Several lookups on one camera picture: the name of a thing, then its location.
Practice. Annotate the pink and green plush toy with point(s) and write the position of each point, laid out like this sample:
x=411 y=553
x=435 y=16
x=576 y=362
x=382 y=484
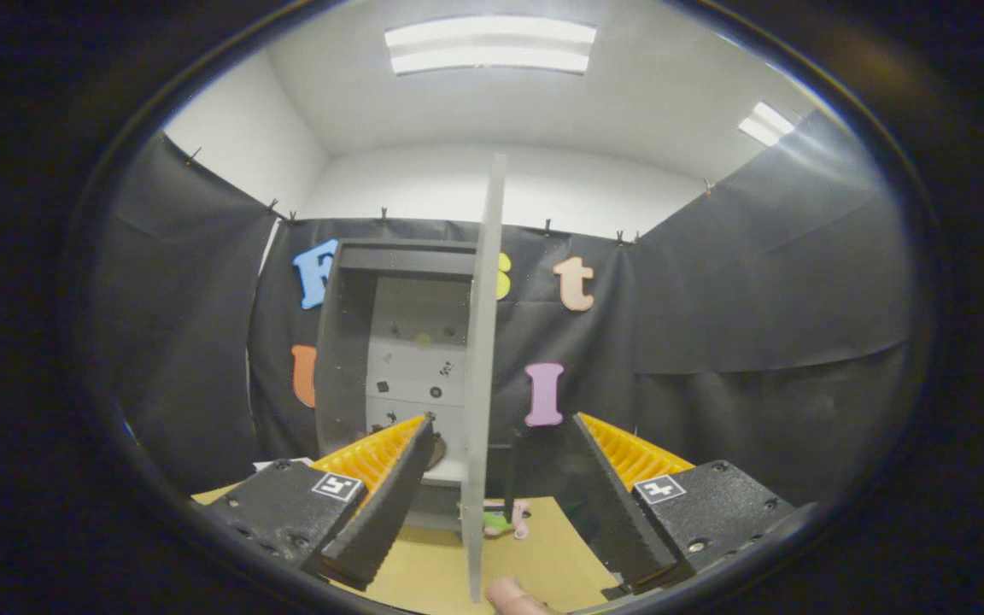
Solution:
x=500 y=521

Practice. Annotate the white and black book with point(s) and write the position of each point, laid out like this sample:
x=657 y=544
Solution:
x=283 y=464

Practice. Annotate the black backdrop cloth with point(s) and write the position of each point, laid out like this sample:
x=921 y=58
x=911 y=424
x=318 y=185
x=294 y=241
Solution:
x=757 y=342

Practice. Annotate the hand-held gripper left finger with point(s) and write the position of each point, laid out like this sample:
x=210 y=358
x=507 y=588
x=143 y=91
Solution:
x=389 y=504

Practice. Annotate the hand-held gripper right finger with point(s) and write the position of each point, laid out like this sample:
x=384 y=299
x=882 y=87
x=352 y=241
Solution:
x=616 y=504

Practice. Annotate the long ceiling light panel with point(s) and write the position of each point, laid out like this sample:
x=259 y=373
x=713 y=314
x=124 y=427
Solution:
x=492 y=44

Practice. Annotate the small ceiling light panel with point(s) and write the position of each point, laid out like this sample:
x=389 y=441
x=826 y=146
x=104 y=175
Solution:
x=765 y=124

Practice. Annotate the grey shoe cabinet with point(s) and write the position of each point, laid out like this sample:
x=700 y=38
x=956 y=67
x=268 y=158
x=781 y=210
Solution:
x=347 y=359

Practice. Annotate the beige shoe cabinet door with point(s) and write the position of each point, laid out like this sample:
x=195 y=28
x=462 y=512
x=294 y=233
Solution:
x=482 y=384

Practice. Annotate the brown fuzzy shoe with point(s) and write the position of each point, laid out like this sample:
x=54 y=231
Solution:
x=438 y=453

